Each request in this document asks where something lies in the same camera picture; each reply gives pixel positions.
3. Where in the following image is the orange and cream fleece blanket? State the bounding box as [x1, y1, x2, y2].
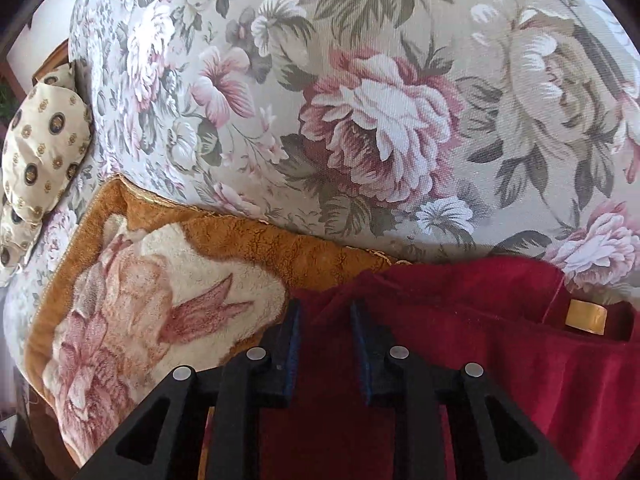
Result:
[22, 177, 416, 480]

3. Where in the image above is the floral upholstered sofa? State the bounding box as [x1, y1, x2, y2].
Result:
[0, 0, 640, 381]

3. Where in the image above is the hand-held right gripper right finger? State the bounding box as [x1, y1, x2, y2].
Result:
[350, 300, 581, 480]

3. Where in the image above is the dark red fleece sweater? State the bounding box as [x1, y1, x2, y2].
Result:
[200, 255, 640, 480]

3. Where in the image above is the cream patterned cushion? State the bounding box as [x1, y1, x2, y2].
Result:
[0, 62, 93, 288]

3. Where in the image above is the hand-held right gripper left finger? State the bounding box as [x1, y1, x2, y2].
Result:
[75, 298, 302, 480]

